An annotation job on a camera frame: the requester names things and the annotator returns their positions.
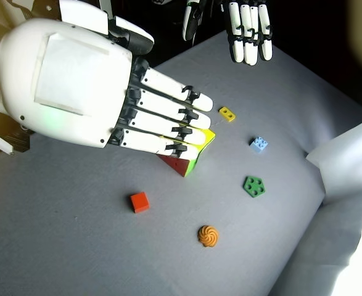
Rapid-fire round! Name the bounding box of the grey table cloth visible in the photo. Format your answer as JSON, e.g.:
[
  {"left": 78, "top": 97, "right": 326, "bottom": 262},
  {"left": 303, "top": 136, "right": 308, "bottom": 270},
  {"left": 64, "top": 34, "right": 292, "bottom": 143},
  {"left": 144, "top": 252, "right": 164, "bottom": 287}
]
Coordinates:
[{"left": 0, "top": 29, "right": 362, "bottom": 296}]

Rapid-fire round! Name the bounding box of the light blue toy brick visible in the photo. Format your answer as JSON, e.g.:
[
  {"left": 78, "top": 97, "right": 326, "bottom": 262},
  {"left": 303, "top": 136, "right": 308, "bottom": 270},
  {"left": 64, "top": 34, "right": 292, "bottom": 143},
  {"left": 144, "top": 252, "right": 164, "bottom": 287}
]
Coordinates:
[{"left": 249, "top": 136, "right": 269, "bottom": 154}]

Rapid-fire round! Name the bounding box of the orange swirl cookie toy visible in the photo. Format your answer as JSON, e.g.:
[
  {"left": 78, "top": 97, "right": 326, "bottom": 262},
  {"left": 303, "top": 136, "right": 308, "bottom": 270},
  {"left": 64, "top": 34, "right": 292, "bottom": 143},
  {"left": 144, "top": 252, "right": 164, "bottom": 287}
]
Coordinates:
[{"left": 197, "top": 224, "right": 220, "bottom": 249}]

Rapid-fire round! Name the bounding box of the white backdrop sheet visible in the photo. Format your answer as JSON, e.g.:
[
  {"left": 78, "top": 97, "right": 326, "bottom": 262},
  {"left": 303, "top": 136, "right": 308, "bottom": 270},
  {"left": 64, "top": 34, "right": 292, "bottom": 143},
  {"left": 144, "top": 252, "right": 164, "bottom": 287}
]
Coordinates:
[{"left": 265, "top": 112, "right": 362, "bottom": 296}]

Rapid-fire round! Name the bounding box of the multicoloured puzzle cube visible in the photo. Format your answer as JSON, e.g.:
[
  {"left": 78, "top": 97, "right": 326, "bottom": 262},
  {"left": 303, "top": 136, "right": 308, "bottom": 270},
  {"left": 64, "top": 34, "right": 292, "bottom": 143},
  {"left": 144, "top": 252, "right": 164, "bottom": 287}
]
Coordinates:
[{"left": 157, "top": 128, "right": 218, "bottom": 179}]

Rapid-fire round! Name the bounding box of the green pentagon block with holes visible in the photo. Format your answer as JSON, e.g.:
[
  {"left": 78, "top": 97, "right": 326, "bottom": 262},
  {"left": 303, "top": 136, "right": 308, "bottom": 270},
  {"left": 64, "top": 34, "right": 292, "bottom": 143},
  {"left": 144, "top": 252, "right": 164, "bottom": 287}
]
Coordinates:
[{"left": 242, "top": 175, "right": 266, "bottom": 198}]

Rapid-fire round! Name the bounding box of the red cube block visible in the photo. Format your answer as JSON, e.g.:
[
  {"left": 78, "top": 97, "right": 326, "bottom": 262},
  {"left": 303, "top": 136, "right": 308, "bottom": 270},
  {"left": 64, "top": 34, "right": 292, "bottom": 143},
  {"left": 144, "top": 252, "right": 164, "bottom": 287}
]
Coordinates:
[{"left": 130, "top": 191, "right": 150, "bottom": 214}]

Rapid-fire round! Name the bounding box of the yellow two-hole block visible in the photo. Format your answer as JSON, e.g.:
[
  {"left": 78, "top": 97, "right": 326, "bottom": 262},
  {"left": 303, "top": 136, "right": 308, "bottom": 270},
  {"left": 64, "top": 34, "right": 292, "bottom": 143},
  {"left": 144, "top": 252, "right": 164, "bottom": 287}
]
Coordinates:
[{"left": 218, "top": 106, "right": 236, "bottom": 123}]

